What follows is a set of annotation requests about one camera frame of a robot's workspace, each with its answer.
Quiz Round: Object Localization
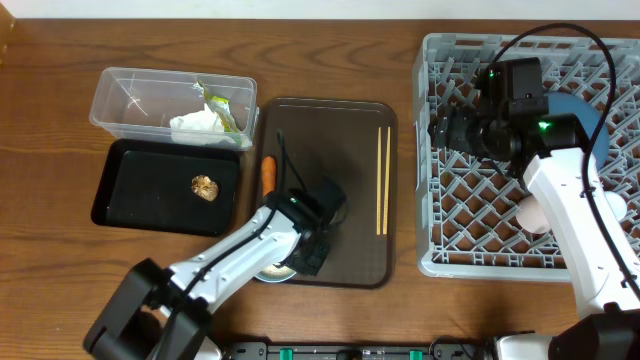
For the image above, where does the light blue rice bowl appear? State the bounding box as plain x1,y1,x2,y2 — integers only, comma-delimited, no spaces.
255,265,297,283

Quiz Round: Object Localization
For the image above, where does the blue plate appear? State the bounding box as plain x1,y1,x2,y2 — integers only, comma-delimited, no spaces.
546,92,610,171

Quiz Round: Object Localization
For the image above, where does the brown food scrap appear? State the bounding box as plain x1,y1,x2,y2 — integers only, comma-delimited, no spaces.
191,175,220,202

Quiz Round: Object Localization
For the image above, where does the white tissue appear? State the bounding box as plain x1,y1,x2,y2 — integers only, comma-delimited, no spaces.
169,104,225,132

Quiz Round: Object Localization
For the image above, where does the yellow green snack wrapper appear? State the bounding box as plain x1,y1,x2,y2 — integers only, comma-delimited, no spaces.
197,81,243,145

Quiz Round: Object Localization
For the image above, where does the light blue cup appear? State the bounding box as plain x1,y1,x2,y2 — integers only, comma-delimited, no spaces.
605,191,627,222

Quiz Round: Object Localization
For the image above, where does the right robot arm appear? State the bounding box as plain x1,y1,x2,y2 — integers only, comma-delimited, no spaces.
429,58,639,359

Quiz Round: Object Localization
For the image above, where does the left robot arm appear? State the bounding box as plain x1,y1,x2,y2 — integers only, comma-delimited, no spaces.
83,179,346,359

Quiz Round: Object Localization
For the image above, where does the grey dishwasher rack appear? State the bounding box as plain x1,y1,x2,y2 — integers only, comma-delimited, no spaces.
413,33,639,282

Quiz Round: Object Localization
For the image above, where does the orange carrot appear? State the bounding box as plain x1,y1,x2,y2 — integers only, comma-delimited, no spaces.
261,156,277,197

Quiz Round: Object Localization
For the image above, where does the dark brown serving tray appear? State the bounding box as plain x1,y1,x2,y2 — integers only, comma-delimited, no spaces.
256,98,397,289

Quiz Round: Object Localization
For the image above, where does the pink cup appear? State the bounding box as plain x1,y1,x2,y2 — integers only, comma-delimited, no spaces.
516,196,551,234

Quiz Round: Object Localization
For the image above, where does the black tray bin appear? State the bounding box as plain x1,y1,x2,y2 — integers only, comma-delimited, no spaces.
91,139,240,237

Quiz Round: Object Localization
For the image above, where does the clear plastic bin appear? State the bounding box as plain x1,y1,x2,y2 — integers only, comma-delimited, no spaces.
89,67,259,151

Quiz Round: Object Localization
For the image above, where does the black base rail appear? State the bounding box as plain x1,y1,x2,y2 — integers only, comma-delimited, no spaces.
219,333,551,360

